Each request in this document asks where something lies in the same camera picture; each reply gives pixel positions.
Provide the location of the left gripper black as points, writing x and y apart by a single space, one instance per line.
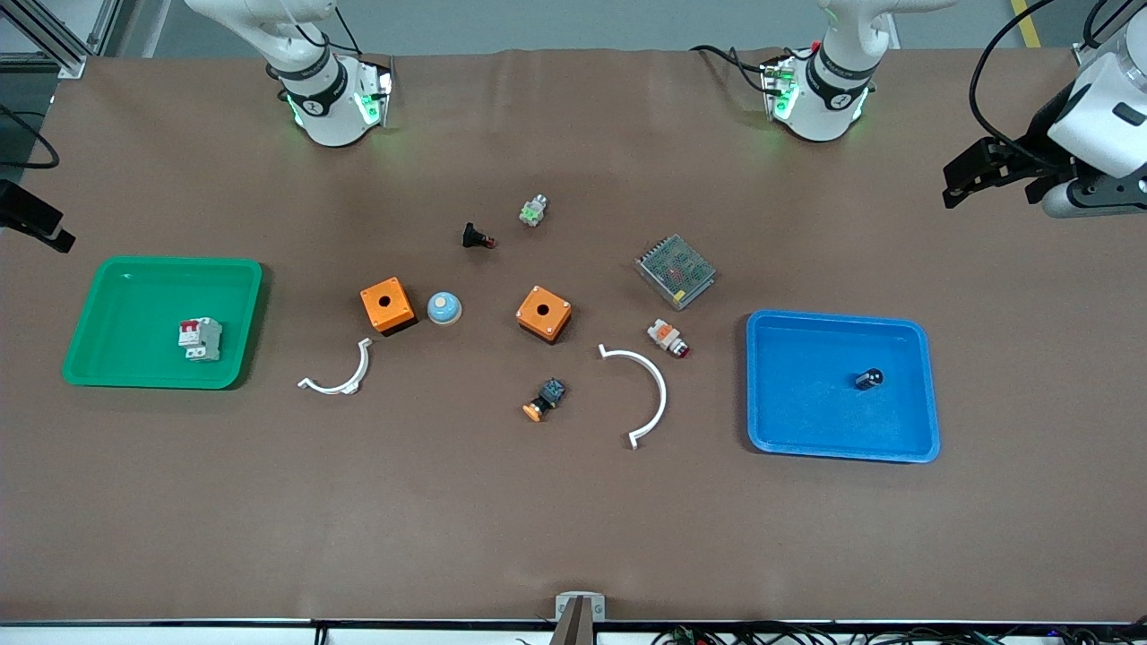
1040 130

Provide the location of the white red circuit breaker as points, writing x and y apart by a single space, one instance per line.
201 340

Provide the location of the black cylindrical capacitor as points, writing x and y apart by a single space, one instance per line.
868 378

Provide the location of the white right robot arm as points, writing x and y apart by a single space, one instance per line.
327 107

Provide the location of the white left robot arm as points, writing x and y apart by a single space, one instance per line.
829 103

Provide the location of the green plastic tray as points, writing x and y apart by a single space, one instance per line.
125 322

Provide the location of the blue plastic tray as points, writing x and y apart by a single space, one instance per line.
806 412

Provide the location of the metal mesh power supply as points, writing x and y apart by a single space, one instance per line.
676 270

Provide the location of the orange push-button box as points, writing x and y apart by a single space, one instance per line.
399 296
556 309

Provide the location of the orange white red-tipped button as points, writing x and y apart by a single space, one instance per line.
665 336

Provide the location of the blue dome buzzer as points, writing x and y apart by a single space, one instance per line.
444 309

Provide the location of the black button with red lens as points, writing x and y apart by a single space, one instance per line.
473 236

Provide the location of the green white indicator button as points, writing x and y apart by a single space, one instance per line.
534 211

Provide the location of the yellow-headed push button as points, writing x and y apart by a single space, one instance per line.
547 396

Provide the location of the brown table mat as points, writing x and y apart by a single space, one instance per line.
573 520

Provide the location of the aluminium frame profile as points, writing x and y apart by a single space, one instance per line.
63 40

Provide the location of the white table edge rail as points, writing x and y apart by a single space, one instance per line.
179 636

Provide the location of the grey bracket with brown post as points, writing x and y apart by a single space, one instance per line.
578 614

